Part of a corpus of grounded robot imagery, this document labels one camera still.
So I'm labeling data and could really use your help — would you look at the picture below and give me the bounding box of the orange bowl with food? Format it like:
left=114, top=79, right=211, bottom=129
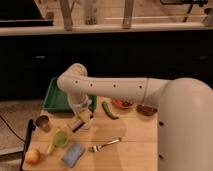
left=111, top=99, right=134, bottom=109

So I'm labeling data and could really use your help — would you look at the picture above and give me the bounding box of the metal fork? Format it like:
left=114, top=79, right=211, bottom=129
left=88, top=137, right=122, bottom=152

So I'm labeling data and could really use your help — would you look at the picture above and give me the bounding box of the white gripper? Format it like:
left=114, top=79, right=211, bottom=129
left=71, top=99, right=94, bottom=133

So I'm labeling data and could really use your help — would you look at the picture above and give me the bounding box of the green measuring cup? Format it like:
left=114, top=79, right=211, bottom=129
left=46, top=130, right=68, bottom=155

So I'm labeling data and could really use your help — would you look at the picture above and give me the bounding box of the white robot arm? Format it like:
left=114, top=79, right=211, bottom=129
left=57, top=63, right=213, bottom=171

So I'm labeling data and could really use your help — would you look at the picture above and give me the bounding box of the green plastic tray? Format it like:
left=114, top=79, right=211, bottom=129
left=42, top=77, right=98, bottom=114

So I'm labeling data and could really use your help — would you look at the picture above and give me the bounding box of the small metal cup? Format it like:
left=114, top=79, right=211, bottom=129
left=35, top=115, right=51, bottom=132

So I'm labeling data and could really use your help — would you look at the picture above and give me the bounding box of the dark brown bowl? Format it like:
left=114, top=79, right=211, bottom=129
left=136, top=105, right=157, bottom=116

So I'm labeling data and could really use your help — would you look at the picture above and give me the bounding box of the blue sponge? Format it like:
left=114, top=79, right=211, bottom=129
left=62, top=142, right=85, bottom=168

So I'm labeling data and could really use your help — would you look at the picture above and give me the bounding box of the black cable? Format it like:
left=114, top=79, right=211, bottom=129
left=0, top=114, right=26, bottom=144

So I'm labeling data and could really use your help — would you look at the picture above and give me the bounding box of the green chili pepper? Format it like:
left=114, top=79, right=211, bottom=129
left=102, top=101, right=119, bottom=120

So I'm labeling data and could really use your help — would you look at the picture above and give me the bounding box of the yellow onion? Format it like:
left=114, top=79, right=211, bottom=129
left=25, top=149, right=40, bottom=164

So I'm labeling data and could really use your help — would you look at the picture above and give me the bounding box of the black clamp bar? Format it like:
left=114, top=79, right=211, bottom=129
left=19, top=119, right=36, bottom=171

